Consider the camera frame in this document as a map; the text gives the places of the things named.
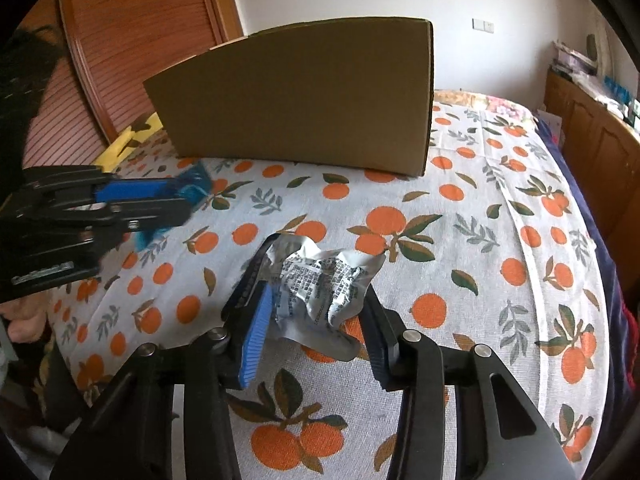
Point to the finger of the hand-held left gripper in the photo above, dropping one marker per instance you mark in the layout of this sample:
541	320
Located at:
130	191
150	212

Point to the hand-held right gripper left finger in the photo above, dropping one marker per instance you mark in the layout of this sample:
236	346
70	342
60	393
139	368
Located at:
256	330

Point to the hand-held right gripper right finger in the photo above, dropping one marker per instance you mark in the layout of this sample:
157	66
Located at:
381	332

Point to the blue candy wrapper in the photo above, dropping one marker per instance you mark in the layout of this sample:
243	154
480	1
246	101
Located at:
197	190

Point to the silver snack packet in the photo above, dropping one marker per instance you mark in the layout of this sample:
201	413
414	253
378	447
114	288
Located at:
320	285

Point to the brown cardboard box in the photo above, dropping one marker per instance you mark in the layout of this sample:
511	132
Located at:
300	95

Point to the person's left hand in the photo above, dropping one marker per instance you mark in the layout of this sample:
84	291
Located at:
22	322

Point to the yellow packet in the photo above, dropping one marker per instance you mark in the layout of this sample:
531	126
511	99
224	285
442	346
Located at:
120	145

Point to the orange-print tablecloth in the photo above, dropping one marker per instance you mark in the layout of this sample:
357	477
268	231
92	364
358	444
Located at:
475	270

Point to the wooden wardrobe door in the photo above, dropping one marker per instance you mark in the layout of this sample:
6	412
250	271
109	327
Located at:
140	20

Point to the dark blue cloth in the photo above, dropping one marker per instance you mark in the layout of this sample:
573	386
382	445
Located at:
607	270

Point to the floral blanket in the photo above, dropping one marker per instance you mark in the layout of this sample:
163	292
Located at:
500	107

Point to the wooden cabinet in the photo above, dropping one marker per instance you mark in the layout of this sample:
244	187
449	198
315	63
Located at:
590	125

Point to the clutter on cabinet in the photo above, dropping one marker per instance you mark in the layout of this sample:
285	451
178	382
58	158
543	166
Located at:
585	70

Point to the white wall socket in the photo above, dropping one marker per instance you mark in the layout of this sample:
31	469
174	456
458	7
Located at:
483	24

